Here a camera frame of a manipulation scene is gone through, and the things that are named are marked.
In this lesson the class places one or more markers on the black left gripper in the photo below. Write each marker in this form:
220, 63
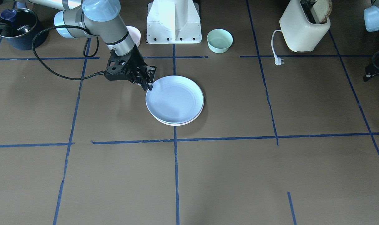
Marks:
371, 72

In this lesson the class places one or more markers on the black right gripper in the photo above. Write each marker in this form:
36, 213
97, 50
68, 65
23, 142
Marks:
136, 64

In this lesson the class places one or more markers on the blue plate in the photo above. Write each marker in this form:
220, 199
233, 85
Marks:
175, 91

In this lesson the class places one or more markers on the pink plate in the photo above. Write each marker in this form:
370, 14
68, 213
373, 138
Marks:
174, 116

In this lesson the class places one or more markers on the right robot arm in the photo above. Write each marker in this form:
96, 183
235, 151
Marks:
101, 19

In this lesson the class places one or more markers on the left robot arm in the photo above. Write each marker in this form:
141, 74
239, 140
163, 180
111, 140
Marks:
371, 19

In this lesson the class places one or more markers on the pink bowl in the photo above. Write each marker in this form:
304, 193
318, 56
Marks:
135, 35

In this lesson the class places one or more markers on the toast slice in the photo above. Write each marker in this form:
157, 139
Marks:
322, 9

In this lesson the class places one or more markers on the green bowl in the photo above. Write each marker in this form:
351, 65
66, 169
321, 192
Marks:
219, 40

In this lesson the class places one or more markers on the dark blue saucepan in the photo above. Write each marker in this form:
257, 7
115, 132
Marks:
21, 28

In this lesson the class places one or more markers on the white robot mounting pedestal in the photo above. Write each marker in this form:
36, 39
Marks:
173, 22

